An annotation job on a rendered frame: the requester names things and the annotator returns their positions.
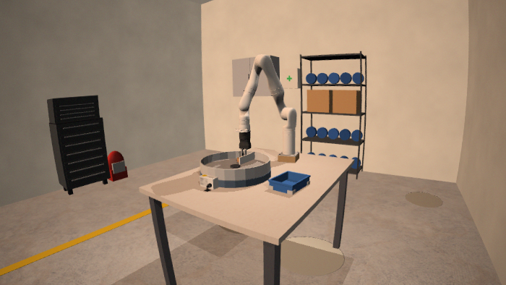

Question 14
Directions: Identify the blue open crate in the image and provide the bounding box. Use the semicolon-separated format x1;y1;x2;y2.
268;171;311;195

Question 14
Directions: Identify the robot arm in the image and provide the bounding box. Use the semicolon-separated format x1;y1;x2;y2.
239;54;297;155

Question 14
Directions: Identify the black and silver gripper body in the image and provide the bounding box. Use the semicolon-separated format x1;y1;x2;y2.
234;124;251;149

